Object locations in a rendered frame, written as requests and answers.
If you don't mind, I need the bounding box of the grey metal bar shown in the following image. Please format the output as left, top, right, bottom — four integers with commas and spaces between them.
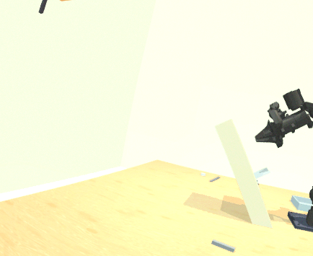
211, 240, 236, 252

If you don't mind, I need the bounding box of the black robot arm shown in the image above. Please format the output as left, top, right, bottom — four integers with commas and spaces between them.
267, 89, 313, 226

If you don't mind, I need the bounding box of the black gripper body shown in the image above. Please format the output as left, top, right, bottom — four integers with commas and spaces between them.
269, 109, 298, 148

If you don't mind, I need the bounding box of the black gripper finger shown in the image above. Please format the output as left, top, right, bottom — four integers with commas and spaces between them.
255, 119, 275, 140
255, 136, 277, 144

